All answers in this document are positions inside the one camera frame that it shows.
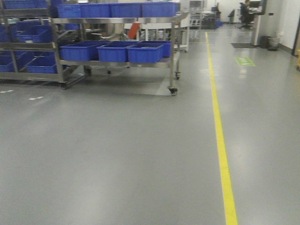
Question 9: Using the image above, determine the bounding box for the blue bin lower left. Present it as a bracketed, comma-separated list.
[60, 41, 110, 61]

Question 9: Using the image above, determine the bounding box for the steel cart with casters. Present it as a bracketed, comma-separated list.
[53, 12, 190, 96]

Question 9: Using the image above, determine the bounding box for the blue bin top left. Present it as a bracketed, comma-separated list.
[57, 3, 111, 18]

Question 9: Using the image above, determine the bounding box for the blue bin lower middle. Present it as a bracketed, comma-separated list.
[97, 41, 138, 62]

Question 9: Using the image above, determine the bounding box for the blue bin top right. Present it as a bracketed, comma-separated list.
[110, 1, 179, 18]

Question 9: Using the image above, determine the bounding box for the blue bin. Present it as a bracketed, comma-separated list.
[60, 41, 110, 61]
[57, 3, 111, 18]
[127, 41, 171, 63]
[97, 41, 138, 62]
[110, 1, 179, 18]

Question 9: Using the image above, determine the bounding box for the steel rack left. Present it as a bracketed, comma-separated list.
[0, 0, 91, 90]

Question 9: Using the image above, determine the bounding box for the blue bin lower right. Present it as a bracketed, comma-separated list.
[127, 41, 171, 63]

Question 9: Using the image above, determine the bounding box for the grey trash bin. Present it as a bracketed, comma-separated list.
[268, 37, 280, 51]

